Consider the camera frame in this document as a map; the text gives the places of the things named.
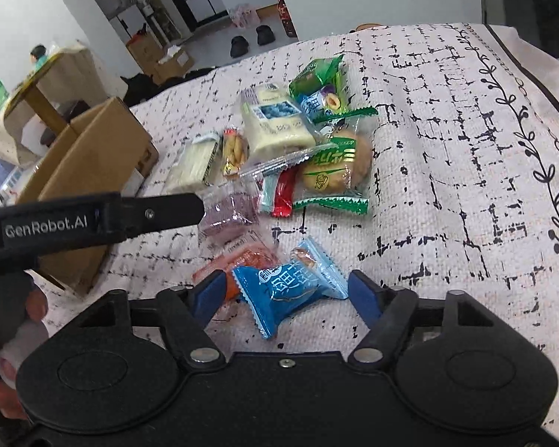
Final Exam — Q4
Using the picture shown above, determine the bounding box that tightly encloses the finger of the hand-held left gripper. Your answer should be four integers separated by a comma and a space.
98, 191, 206, 246

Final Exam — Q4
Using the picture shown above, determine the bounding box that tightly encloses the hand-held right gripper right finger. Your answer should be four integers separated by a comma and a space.
347, 270, 495, 366

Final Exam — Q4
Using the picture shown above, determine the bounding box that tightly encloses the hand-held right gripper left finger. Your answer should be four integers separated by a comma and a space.
77, 270, 229, 370

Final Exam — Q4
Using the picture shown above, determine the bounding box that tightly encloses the orange snack packet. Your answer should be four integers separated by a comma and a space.
192, 242, 280, 301

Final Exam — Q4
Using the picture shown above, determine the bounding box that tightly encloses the purple snack packet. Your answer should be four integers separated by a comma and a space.
198, 181, 262, 243

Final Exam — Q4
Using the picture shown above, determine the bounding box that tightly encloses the blue candy packet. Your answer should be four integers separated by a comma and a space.
232, 237, 350, 340

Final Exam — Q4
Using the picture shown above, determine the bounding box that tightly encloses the red snack stick packet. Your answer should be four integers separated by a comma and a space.
258, 165, 301, 219

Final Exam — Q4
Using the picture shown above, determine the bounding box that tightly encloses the white cake roll packet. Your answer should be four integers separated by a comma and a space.
237, 83, 320, 180

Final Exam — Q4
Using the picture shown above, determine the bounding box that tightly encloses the person's left hand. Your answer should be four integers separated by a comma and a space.
0, 284, 50, 422

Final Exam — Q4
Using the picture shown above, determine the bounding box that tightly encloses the white wafer packet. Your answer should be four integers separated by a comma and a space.
165, 133, 222, 194

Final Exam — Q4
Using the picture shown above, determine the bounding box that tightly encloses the small cookie packet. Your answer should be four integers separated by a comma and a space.
221, 127, 251, 180

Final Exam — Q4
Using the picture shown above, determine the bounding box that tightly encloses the round wooden table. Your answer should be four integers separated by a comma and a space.
2, 53, 73, 136

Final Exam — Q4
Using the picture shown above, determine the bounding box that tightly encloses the black cloth pile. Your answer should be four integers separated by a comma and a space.
121, 67, 215, 105

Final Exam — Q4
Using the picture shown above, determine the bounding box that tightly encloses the bread bun green-edged packet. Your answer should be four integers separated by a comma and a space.
293, 106, 379, 216

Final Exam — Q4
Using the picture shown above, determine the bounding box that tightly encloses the cardboard box with white contents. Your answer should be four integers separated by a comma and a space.
154, 44, 195, 85

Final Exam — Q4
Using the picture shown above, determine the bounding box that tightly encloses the brown cardboard floor box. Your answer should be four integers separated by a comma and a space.
127, 32, 164, 73

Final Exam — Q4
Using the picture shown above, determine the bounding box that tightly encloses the printed blanket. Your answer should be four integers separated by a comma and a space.
25, 22, 559, 447

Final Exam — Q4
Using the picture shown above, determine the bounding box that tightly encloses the small doll figure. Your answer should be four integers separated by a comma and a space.
29, 44, 50, 73

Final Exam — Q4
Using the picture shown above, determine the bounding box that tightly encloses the white cabinet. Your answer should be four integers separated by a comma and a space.
109, 2, 154, 40

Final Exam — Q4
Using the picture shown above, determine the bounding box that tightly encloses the blue plum snack packet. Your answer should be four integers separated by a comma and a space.
298, 63, 350, 119

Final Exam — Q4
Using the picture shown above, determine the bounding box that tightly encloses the green snack packet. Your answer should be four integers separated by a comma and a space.
289, 55, 345, 98

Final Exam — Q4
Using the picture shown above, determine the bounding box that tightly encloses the pink plastic bag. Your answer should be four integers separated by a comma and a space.
228, 4, 259, 29

